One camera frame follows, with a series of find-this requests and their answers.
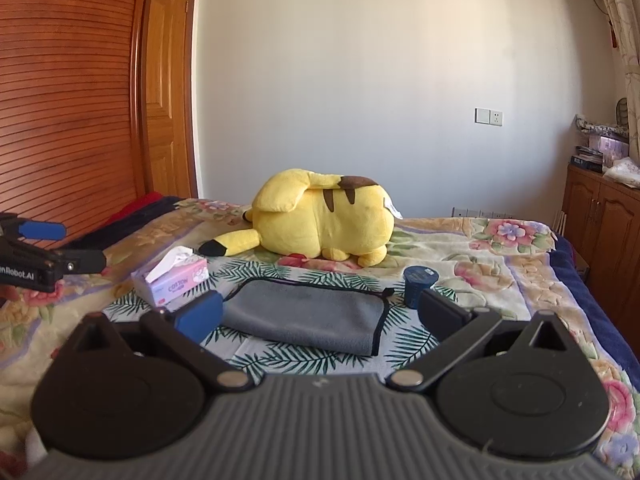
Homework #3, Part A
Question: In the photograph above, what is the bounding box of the purple and grey towel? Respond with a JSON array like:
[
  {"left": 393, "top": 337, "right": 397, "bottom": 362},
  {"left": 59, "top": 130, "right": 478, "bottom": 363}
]
[{"left": 221, "top": 278, "right": 394, "bottom": 356}]

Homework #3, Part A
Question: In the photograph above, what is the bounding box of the pink tissue box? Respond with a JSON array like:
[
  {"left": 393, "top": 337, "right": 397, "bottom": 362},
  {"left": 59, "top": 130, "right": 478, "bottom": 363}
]
[{"left": 131, "top": 246, "right": 209, "bottom": 308}]

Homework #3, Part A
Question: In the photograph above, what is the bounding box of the palm leaf print cloth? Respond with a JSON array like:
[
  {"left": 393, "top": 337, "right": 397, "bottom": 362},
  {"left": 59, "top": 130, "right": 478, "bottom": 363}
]
[{"left": 104, "top": 257, "right": 516, "bottom": 391}]

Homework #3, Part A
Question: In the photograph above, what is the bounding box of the dark blue cup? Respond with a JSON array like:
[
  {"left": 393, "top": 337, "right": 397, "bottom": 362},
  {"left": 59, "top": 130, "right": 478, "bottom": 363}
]
[{"left": 402, "top": 266, "right": 439, "bottom": 310}]

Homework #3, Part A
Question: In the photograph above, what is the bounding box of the floral bed blanket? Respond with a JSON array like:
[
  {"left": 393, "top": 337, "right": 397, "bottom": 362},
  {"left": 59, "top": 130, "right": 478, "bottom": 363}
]
[{"left": 1, "top": 200, "right": 639, "bottom": 479}]

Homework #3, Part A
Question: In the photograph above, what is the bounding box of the red and navy pillow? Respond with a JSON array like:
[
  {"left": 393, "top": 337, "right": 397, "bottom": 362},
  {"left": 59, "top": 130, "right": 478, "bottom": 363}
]
[{"left": 63, "top": 192, "right": 181, "bottom": 250}]

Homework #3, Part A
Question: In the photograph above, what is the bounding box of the yellow Pikachu plush toy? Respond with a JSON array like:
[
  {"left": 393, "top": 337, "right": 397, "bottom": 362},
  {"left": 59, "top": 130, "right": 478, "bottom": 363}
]
[{"left": 198, "top": 169, "right": 402, "bottom": 268}]

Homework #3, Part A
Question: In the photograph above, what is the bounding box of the wooden side cabinet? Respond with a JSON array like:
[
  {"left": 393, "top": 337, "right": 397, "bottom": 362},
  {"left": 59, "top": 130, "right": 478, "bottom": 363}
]
[{"left": 560, "top": 161, "right": 640, "bottom": 311}]

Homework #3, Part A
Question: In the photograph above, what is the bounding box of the wooden panel door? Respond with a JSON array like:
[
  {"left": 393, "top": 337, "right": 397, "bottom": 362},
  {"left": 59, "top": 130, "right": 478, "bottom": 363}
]
[{"left": 143, "top": 0, "right": 198, "bottom": 197}]

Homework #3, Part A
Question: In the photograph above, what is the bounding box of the wooden slatted wardrobe door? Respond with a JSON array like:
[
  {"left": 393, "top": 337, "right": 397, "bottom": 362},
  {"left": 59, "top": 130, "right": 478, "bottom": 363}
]
[{"left": 1, "top": 0, "right": 148, "bottom": 239}]

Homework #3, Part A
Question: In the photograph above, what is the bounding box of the clutter pile on cabinet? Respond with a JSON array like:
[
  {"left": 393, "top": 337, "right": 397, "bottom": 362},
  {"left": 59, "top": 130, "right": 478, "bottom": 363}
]
[{"left": 570, "top": 98, "right": 639, "bottom": 190}]

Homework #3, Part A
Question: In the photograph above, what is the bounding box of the floral curtain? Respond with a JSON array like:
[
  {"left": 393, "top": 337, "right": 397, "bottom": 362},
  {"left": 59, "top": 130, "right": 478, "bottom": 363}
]
[{"left": 603, "top": 0, "right": 639, "bottom": 164}]

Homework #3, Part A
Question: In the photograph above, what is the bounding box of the white wall switch socket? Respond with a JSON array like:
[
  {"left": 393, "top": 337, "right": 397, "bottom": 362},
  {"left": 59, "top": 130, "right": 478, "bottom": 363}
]
[{"left": 474, "top": 108, "right": 503, "bottom": 127}]

